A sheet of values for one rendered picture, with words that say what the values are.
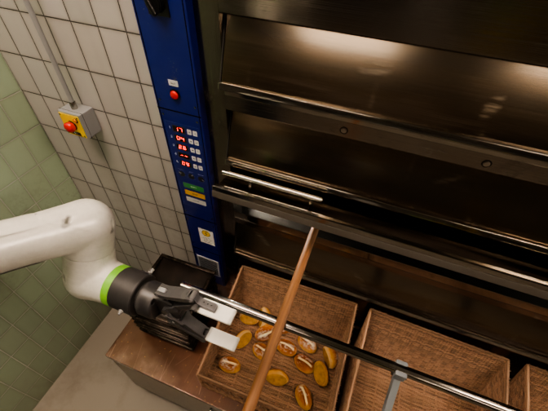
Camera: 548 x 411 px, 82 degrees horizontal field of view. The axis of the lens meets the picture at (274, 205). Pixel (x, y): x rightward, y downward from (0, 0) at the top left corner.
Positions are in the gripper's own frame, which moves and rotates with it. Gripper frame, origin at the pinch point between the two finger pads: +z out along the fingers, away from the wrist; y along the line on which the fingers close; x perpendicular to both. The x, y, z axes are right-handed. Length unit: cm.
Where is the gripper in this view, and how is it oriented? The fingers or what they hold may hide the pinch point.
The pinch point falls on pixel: (230, 330)
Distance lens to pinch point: 69.5
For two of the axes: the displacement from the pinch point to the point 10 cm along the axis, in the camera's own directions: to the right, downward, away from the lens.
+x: -3.5, 6.7, -6.6
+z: 9.4, 2.8, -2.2
